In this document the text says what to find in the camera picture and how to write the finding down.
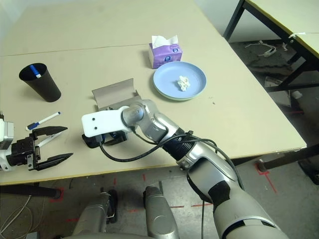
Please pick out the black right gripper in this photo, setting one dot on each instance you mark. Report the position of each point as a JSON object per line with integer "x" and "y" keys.
{"x": 109, "y": 108}

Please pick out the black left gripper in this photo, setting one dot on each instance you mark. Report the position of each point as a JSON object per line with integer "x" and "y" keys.
{"x": 25, "y": 153}

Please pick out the grey glasses case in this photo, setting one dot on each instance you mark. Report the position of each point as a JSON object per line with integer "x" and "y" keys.
{"x": 112, "y": 92}

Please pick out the white marker blue cap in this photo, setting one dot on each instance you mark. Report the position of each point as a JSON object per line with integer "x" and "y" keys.
{"x": 47, "y": 119}

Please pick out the black sunglasses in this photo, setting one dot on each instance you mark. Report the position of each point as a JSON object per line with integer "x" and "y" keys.
{"x": 89, "y": 143}

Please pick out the blue plate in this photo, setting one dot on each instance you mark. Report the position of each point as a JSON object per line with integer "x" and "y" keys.
{"x": 164, "y": 79}

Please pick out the white tissue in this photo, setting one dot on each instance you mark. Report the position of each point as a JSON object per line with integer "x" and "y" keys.
{"x": 183, "y": 83}

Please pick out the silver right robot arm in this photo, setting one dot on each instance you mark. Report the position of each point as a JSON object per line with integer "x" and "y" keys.
{"x": 199, "y": 159}

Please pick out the black tapered cup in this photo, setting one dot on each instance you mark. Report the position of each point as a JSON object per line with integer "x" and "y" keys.
{"x": 46, "y": 87}

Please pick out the green plate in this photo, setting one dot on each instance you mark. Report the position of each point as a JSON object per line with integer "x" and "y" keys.
{"x": 179, "y": 99}

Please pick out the purple tissue pack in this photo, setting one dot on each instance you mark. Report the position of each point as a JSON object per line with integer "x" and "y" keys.
{"x": 164, "y": 56}

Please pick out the blue capped marker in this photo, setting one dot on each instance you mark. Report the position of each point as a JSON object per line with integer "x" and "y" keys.
{"x": 34, "y": 70}

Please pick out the grey robot torso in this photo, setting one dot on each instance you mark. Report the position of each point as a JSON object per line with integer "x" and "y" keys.
{"x": 104, "y": 236}

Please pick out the grey robot right leg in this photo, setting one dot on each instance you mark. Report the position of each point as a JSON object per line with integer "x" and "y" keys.
{"x": 159, "y": 219}

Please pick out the white zip tie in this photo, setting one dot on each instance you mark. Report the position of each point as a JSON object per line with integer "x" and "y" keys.
{"x": 297, "y": 34}

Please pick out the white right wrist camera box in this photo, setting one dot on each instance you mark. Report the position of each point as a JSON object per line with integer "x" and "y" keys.
{"x": 102, "y": 122}

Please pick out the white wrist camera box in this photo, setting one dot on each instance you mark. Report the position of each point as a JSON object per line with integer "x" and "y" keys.
{"x": 6, "y": 134}
{"x": 102, "y": 122}

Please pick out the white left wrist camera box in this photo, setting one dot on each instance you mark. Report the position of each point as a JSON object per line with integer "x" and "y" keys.
{"x": 6, "y": 134}

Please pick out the side table black frame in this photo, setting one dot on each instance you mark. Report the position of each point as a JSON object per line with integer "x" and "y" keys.
{"x": 234, "y": 18}

